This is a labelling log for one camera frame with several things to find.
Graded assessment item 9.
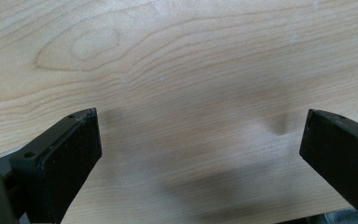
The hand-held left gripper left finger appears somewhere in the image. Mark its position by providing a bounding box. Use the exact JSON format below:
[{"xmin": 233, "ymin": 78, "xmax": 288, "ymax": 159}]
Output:
[{"xmin": 9, "ymin": 107, "xmax": 103, "ymax": 224}]

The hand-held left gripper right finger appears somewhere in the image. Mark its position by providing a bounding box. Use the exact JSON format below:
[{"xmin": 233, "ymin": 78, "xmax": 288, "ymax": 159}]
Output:
[{"xmin": 298, "ymin": 108, "xmax": 358, "ymax": 222}]

